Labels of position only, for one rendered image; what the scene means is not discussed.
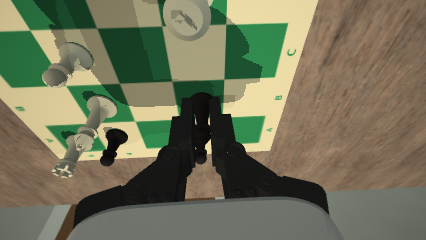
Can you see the green and cream chessboard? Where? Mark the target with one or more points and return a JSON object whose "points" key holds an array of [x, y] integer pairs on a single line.
{"points": [[247, 57]]}

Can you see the white chess king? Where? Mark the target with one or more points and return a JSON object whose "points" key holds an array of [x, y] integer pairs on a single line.
{"points": [[187, 20]]}

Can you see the white pawn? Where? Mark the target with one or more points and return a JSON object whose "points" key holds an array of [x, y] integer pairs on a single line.
{"points": [[74, 57]]}

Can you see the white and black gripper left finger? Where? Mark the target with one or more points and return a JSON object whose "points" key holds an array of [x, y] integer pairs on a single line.
{"points": [[162, 181]]}

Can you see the white chess rook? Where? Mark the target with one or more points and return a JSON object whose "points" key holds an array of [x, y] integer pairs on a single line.
{"points": [[68, 164]]}

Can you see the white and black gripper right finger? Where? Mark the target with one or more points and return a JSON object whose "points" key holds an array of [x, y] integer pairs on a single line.
{"points": [[244, 177]]}

